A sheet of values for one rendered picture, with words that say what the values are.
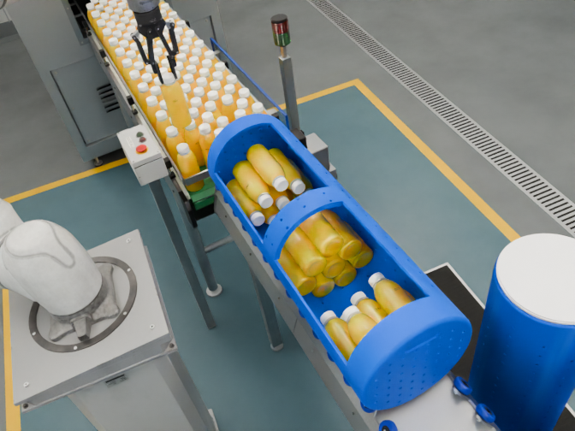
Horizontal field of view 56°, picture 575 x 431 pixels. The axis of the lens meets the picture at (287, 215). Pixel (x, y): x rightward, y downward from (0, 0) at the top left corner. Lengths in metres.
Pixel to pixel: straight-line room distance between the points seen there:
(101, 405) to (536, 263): 1.21
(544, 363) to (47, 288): 1.21
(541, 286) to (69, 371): 1.14
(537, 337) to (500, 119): 2.41
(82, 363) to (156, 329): 0.19
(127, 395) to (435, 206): 1.99
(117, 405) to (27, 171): 2.61
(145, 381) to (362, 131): 2.40
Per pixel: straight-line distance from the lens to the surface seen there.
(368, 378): 1.13
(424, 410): 1.36
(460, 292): 2.52
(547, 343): 1.48
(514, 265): 1.48
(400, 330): 1.10
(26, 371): 1.50
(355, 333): 1.23
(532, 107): 3.86
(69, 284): 1.37
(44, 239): 1.33
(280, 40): 2.13
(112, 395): 1.64
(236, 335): 2.62
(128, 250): 1.58
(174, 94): 1.80
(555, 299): 1.44
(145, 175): 1.87
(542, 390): 1.67
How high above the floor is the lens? 2.16
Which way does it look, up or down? 45 degrees down
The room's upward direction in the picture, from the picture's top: 10 degrees counter-clockwise
